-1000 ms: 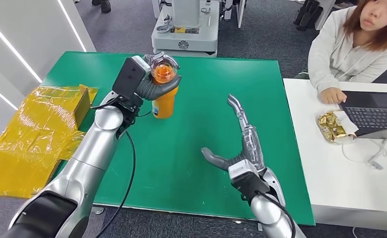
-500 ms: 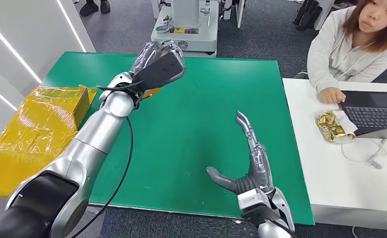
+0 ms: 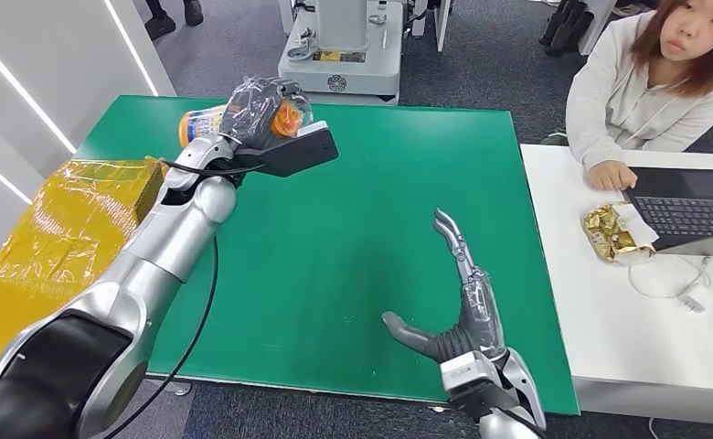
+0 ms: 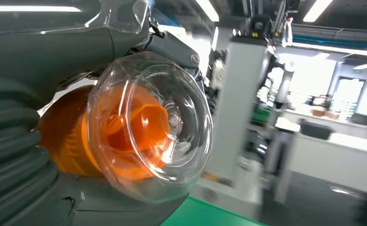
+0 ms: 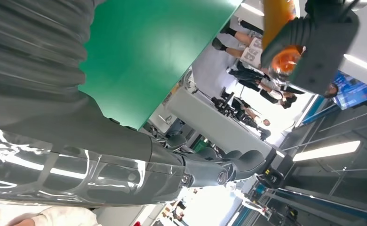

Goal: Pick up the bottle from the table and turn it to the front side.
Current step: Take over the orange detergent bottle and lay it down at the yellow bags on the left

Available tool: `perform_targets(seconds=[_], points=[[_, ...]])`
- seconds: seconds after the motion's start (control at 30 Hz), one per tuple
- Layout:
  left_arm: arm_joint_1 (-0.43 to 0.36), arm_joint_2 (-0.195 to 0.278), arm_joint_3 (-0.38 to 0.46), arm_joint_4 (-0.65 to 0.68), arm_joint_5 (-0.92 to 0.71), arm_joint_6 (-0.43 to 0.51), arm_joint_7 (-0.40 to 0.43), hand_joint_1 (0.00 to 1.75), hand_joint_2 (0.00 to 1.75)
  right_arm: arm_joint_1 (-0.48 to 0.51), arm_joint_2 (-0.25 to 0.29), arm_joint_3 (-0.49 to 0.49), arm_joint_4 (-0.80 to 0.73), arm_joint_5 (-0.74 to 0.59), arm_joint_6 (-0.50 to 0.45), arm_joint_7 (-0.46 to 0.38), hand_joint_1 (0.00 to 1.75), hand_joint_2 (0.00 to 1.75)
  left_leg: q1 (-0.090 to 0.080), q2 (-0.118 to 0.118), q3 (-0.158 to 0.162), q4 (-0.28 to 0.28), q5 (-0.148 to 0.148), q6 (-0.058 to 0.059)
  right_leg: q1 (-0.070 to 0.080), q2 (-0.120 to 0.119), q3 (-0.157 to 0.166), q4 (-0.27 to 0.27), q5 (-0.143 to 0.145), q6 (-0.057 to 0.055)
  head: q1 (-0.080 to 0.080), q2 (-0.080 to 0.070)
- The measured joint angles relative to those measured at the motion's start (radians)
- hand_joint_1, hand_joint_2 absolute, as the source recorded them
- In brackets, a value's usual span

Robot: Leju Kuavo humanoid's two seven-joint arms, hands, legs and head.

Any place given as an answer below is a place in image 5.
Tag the background person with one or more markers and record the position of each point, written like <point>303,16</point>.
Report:
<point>249,75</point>
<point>272,95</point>

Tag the person in numbered shirt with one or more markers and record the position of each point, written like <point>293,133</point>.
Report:
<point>252,53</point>

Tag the black video camera tripod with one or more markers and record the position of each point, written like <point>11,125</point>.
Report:
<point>225,104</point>

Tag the ceiling light panel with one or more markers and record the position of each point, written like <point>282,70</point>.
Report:
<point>327,151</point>

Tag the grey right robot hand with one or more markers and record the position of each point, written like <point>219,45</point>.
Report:
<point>77,156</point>

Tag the seated person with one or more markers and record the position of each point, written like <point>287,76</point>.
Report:
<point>65,218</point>

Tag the blue wall screen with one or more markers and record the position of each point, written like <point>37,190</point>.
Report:
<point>355,92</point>

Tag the person behind tripod camera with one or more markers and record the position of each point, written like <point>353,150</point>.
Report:
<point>258,120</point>

